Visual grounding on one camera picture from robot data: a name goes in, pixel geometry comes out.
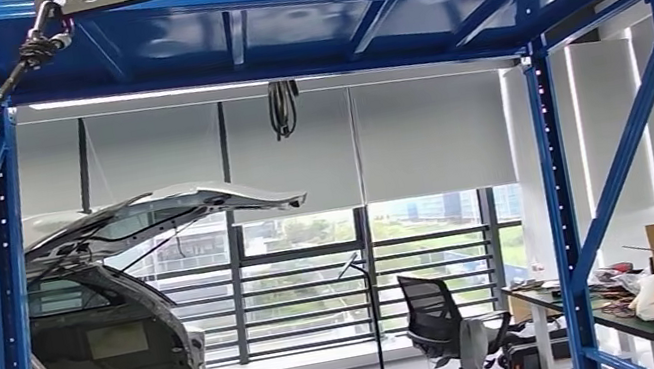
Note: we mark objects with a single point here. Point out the grey window railing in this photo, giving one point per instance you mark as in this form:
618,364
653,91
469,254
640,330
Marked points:
302,273

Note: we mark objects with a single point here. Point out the white car body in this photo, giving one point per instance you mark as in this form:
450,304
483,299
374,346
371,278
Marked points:
181,195

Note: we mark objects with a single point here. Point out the black floor stand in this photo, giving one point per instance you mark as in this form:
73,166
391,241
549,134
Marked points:
377,335

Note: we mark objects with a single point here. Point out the black mesh office chair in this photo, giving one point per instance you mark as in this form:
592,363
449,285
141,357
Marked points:
426,310

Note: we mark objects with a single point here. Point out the long ceiling light bar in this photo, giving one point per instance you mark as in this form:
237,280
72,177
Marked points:
149,94

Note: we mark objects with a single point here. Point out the grey cloth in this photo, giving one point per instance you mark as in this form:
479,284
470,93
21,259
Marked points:
473,345

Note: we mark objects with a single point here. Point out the black equipment case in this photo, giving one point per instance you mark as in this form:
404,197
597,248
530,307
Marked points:
527,366

